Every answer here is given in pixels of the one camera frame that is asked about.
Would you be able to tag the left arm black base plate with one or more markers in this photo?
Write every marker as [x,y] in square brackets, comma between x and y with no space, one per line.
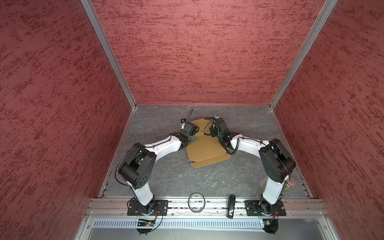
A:
[154,208]

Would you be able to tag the black rectangular remote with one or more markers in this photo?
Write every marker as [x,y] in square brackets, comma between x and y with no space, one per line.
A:
[231,206]

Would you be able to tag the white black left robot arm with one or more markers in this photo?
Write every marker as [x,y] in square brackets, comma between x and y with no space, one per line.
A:
[136,166]

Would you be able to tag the aluminium front frame rail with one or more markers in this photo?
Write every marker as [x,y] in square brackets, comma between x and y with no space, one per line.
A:
[209,208]

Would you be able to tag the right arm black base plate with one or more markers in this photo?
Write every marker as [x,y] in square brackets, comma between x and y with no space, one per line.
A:
[264,209]

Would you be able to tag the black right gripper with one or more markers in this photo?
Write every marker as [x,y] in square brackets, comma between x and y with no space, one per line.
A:
[212,131]

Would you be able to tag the jar with pink lid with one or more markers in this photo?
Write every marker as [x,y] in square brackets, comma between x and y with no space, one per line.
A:
[291,183]

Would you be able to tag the right rear aluminium corner post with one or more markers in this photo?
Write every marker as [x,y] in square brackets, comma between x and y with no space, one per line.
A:
[317,26]

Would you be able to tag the left rear aluminium corner post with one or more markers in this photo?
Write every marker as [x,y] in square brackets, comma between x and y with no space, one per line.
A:
[92,15]

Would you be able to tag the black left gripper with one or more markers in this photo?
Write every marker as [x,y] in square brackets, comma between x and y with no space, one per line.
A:
[193,138]

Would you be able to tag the aluminium corner post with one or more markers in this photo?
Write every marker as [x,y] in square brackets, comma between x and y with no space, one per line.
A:
[92,15]
[317,26]

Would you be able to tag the brown cardboard box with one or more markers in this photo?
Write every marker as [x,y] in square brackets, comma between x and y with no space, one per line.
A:
[205,150]

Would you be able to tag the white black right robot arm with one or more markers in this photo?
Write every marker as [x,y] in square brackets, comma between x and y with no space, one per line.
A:
[278,163]

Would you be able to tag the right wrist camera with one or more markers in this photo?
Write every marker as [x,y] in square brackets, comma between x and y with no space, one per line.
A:
[214,116]

